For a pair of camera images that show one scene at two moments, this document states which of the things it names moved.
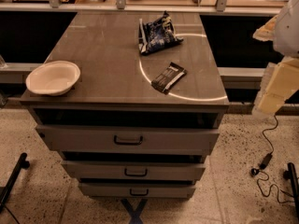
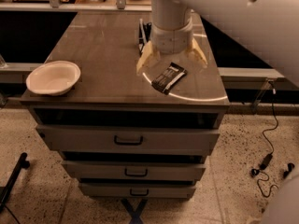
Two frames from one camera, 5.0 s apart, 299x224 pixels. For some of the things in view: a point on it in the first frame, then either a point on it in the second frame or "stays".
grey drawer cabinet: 114,133 stays
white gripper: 288,32 -> 173,41
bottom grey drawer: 134,190 stays
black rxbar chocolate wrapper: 168,77 stays
